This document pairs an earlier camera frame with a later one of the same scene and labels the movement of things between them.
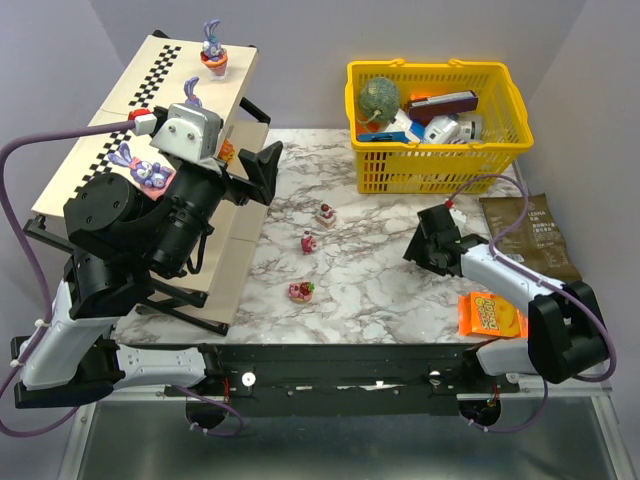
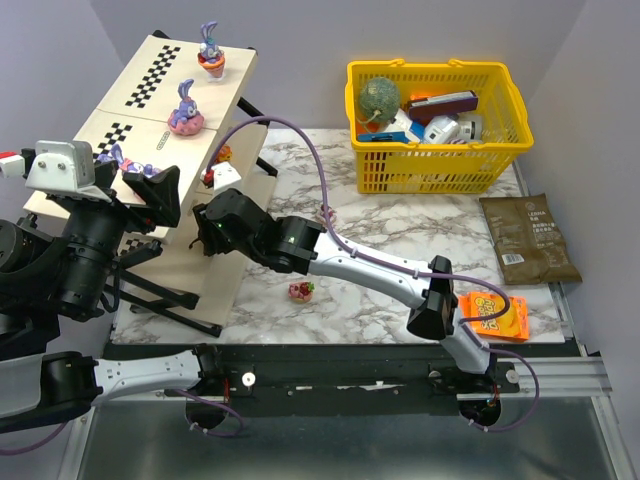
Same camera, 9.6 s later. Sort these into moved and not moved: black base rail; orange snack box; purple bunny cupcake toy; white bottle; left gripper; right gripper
Moved: left gripper; right gripper
Not moved: orange snack box; black base rail; white bottle; purple bunny cupcake toy
